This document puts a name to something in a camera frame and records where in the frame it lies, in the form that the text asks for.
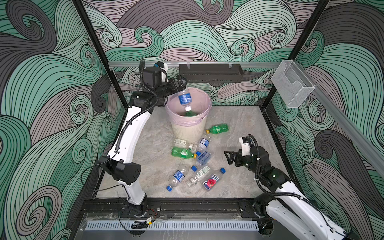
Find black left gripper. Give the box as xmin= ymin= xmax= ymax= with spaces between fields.
xmin=154 ymin=75 xmax=186 ymax=102

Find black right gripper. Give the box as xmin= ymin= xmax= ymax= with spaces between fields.
xmin=224 ymin=148 xmax=263 ymax=178

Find clear bottle blue label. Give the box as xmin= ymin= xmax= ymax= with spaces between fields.
xmin=197 ymin=138 xmax=210 ymax=153
xmin=178 ymin=88 xmax=192 ymax=112

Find pepsi label clear bottle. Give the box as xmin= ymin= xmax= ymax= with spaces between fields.
xmin=167 ymin=168 xmax=187 ymax=192

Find green bottle yellow cap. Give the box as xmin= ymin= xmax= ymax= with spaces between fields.
xmin=171 ymin=147 xmax=197 ymax=159
xmin=185 ymin=111 xmax=198 ymax=117

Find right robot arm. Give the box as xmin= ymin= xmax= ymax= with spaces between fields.
xmin=224 ymin=134 xmax=360 ymax=240

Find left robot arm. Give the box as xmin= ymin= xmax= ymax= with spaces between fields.
xmin=98 ymin=76 xmax=187 ymax=215

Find pink bin liner bag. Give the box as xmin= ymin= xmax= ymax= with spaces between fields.
xmin=165 ymin=88 xmax=212 ymax=127

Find green bottle near bin right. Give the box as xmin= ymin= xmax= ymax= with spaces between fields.
xmin=206 ymin=124 xmax=229 ymax=135

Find white ribbed waste bin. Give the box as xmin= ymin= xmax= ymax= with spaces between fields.
xmin=171 ymin=117 xmax=207 ymax=143

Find soda water blue bottle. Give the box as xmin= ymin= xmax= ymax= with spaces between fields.
xmin=191 ymin=151 xmax=211 ymax=172

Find clear bottle pink label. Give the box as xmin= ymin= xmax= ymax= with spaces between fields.
xmin=203 ymin=168 xmax=226 ymax=191

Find clear bottle green white label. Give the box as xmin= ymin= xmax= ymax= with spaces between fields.
xmin=187 ymin=165 xmax=212 ymax=188

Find clear square bottle green label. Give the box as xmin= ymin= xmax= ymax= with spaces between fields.
xmin=174 ymin=138 xmax=197 ymax=152

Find black wall tray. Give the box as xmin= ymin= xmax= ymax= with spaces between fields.
xmin=179 ymin=64 xmax=244 ymax=84

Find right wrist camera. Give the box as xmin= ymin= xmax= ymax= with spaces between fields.
xmin=239 ymin=137 xmax=251 ymax=157

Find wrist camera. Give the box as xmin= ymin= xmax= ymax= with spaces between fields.
xmin=154 ymin=61 xmax=169 ymax=83
xmin=239 ymin=137 xmax=251 ymax=157

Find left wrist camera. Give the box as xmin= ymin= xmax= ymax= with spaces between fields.
xmin=154 ymin=61 xmax=169 ymax=83

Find aluminium back rail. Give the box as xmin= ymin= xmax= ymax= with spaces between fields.
xmin=108 ymin=61 xmax=281 ymax=69

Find aluminium rail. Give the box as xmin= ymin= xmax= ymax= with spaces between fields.
xmin=298 ymin=64 xmax=384 ymax=176
xmin=108 ymin=61 xmax=281 ymax=69

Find clear acrylic wall holder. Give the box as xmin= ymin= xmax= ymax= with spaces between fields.
xmin=272 ymin=60 xmax=315 ymax=109

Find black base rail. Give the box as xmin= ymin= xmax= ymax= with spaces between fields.
xmin=81 ymin=198 xmax=265 ymax=219

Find aluminium right rail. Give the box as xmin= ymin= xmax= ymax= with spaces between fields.
xmin=298 ymin=64 xmax=384 ymax=176

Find white slotted cable duct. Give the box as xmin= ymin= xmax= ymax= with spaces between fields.
xmin=85 ymin=220 xmax=259 ymax=231

